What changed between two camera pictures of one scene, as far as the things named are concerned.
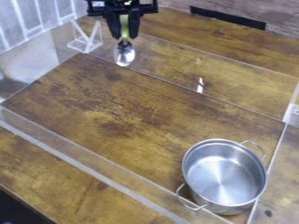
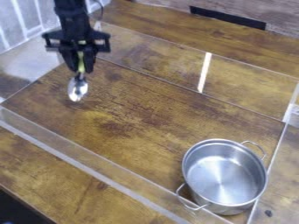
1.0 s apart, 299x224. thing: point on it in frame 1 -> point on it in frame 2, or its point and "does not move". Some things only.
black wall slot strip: (242, 21) does not move
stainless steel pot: (226, 176) does not move
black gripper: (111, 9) -> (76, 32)
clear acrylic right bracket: (291, 118) does not move
